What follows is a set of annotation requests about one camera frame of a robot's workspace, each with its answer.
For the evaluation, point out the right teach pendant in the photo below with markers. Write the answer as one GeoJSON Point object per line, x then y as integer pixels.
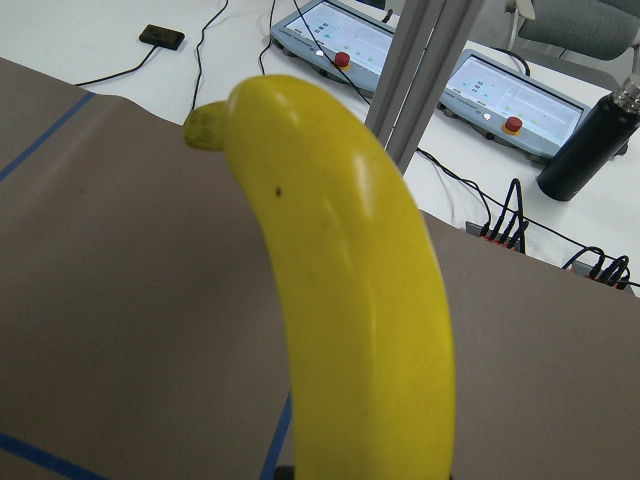
{"type": "Point", "coordinates": [510, 108]}

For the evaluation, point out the small black device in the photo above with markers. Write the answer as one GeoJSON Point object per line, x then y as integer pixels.
{"type": "Point", "coordinates": [161, 37]}

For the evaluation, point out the black water bottle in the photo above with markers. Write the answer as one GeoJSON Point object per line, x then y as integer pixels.
{"type": "Point", "coordinates": [605, 129]}

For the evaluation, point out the teach pendant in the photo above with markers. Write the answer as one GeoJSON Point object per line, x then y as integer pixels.
{"type": "Point", "coordinates": [340, 42]}
{"type": "Point", "coordinates": [510, 108]}

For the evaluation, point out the left teach pendant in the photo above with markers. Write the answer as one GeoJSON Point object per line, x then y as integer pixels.
{"type": "Point", "coordinates": [340, 42]}

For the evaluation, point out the brown paper table mat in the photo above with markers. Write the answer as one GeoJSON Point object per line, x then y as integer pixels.
{"type": "Point", "coordinates": [141, 336]}

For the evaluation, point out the aluminium frame post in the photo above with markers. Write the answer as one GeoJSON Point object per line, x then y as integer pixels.
{"type": "Point", "coordinates": [428, 40]}

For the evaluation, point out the grey office chair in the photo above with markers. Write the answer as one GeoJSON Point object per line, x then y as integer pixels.
{"type": "Point", "coordinates": [599, 29]}

